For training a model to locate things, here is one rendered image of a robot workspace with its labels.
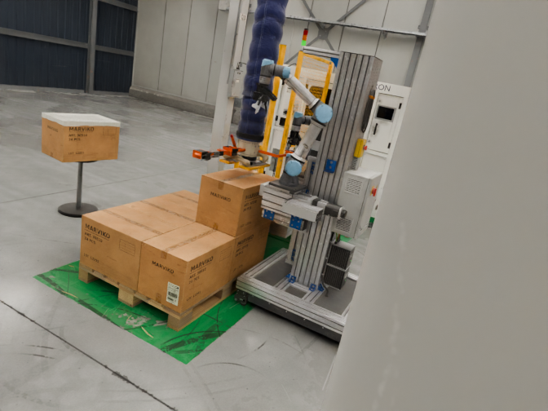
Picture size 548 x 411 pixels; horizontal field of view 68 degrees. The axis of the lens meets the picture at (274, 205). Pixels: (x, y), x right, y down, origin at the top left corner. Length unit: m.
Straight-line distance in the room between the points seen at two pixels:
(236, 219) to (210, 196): 0.29
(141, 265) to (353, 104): 1.87
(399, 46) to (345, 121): 9.48
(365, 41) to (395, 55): 0.95
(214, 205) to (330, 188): 0.92
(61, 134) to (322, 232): 2.64
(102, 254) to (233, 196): 1.06
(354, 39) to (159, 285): 10.71
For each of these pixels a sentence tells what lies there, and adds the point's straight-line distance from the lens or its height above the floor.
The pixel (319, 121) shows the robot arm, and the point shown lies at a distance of 2.79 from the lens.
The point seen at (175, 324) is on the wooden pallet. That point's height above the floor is 0.05.
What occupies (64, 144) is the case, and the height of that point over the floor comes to 0.80.
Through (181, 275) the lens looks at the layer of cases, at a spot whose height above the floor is 0.43.
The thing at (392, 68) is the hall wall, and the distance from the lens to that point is 12.35.
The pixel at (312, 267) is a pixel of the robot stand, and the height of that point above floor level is 0.40.
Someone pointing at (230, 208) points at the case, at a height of 0.76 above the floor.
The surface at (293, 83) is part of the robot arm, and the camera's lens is 2.91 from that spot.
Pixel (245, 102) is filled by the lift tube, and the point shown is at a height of 1.55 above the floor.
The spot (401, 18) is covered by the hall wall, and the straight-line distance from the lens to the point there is 12.52.
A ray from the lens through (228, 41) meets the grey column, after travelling 4.75.
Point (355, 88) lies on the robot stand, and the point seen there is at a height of 1.80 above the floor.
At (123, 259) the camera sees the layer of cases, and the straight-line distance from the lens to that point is 3.13.
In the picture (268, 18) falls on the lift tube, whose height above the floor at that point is 2.16.
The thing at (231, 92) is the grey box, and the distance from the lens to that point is 4.64.
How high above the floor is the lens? 1.78
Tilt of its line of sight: 17 degrees down
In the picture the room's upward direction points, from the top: 11 degrees clockwise
